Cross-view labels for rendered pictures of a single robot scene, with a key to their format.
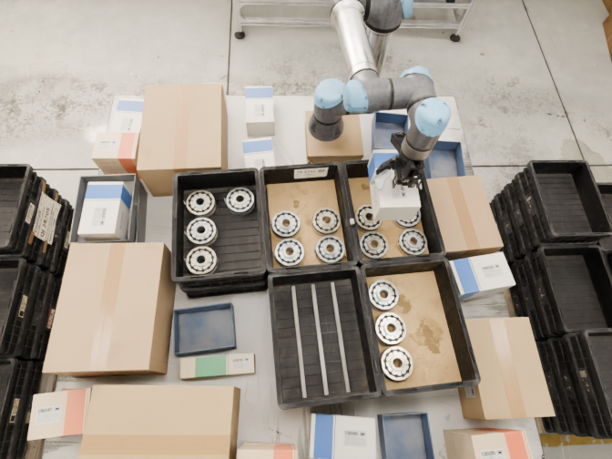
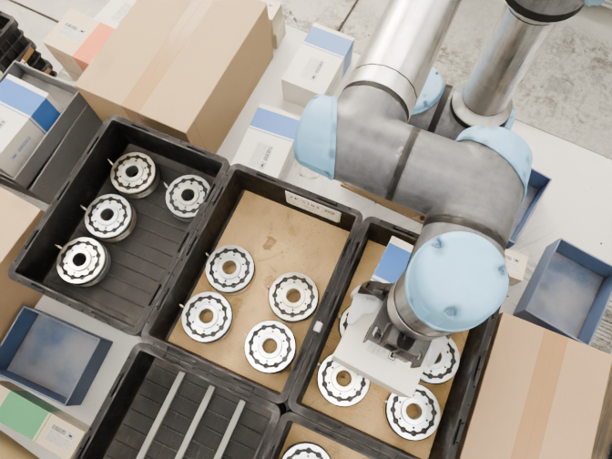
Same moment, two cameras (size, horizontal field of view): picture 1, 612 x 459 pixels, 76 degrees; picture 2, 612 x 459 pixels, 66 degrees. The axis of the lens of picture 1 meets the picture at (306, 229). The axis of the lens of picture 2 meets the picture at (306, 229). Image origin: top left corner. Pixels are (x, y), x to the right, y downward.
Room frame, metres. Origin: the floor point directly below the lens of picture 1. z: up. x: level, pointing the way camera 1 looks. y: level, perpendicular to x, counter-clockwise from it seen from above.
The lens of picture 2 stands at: (0.49, -0.21, 1.82)
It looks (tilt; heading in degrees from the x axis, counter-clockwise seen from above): 71 degrees down; 39
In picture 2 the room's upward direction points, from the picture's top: 2 degrees counter-clockwise
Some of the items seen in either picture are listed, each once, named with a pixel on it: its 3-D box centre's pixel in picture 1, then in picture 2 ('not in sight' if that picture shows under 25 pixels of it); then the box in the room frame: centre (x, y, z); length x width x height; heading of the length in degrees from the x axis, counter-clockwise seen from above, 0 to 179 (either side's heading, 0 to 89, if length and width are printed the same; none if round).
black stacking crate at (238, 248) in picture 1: (220, 228); (133, 226); (0.53, 0.30, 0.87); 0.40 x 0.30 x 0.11; 13
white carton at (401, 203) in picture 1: (392, 185); (396, 317); (0.66, -0.25, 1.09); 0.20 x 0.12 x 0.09; 9
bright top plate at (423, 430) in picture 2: (413, 241); (413, 411); (0.58, -0.38, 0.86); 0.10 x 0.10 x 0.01
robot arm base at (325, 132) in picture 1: (326, 119); not in sight; (1.09, -0.03, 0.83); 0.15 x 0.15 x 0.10
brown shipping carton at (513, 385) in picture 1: (495, 367); not in sight; (0.19, -0.69, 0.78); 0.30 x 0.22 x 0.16; 9
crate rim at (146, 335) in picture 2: (306, 214); (257, 274); (0.60, 0.01, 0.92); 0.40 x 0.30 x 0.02; 13
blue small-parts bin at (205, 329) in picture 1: (205, 329); (52, 355); (0.20, 0.30, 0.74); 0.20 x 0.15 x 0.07; 105
